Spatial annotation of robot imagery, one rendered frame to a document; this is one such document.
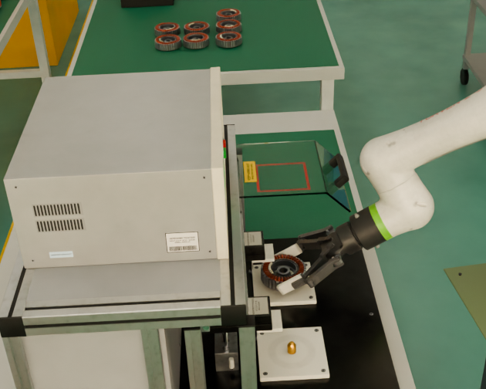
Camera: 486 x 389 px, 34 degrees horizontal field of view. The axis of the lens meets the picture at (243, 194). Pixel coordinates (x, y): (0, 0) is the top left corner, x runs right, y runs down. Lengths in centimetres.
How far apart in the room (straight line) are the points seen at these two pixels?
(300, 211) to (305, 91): 245
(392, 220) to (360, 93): 286
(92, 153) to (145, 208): 14
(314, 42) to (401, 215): 166
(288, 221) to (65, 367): 92
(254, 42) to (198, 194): 203
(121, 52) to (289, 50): 70
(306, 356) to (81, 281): 56
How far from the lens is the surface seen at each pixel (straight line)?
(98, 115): 162
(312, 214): 227
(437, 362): 292
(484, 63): 468
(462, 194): 380
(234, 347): 175
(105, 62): 331
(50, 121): 162
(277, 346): 181
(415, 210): 184
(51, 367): 155
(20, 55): 530
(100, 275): 151
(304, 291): 195
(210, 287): 145
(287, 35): 346
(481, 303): 202
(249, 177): 184
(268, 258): 189
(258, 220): 224
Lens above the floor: 204
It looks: 33 degrees down
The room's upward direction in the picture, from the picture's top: 3 degrees counter-clockwise
